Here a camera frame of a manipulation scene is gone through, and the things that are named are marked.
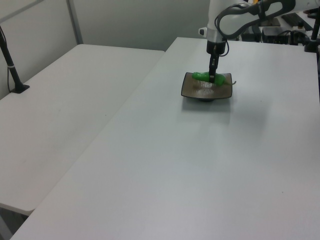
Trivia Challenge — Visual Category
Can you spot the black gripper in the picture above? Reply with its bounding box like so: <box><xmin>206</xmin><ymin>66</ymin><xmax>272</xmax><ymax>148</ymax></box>
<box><xmin>206</xmin><ymin>39</ymin><xmax>227</xmax><ymax>84</ymax></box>

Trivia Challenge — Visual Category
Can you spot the green chili pepper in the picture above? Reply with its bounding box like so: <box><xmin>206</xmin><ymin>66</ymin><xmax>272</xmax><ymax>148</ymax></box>
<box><xmin>191</xmin><ymin>71</ymin><xmax>238</xmax><ymax>87</ymax></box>

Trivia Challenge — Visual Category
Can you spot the square brown ceramic plate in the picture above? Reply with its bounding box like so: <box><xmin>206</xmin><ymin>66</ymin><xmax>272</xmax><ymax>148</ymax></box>
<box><xmin>180</xmin><ymin>71</ymin><xmax>234</xmax><ymax>103</ymax></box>

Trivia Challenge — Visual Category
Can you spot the dark grey flat box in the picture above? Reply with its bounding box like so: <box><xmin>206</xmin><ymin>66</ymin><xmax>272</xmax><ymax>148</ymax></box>
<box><xmin>240</xmin><ymin>24</ymin><xmax>261</xmax><ymax>41</ymax></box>

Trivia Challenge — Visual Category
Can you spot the black electronics box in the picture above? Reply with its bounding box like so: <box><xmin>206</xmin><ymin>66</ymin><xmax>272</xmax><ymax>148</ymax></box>
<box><xmin>261</xmin><ymin>26</ymin><xmax>293</xmax><ymax>44</ymax></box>

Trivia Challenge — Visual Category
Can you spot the black monitor stand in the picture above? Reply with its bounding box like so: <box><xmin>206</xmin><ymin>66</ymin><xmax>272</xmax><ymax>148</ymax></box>
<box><xmin>257</xmin><ymin>17</ymin><xmax>281</xmax><ymax>28</ymax></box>

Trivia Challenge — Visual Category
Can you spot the black keyboard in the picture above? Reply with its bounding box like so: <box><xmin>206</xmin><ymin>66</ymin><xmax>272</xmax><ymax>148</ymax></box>
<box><xmin>281</xmin><ymin>12</ymin><xmax>315</xmax><ymax>31</ymax></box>

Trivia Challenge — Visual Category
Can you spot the black clamp stand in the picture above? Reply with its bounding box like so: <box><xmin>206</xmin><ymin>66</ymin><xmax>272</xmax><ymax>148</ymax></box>
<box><xmin>303</xmin><ymin>14</ymin><xmax>320</xmax><ymax>53</ymax></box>

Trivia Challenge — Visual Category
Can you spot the grey partition frame post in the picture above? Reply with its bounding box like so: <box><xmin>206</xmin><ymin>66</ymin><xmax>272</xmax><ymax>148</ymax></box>
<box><xmin>65</xmin><ymin>0</ymin><xmax>84</xmax><ymax>46</ymax></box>

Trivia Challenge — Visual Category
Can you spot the black camera stand pole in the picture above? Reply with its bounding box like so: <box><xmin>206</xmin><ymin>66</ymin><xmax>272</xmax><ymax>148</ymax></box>
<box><xmin>0</xmin><ymin>24</ymin><xmax>31</xmax><ymax>95</ymax></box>

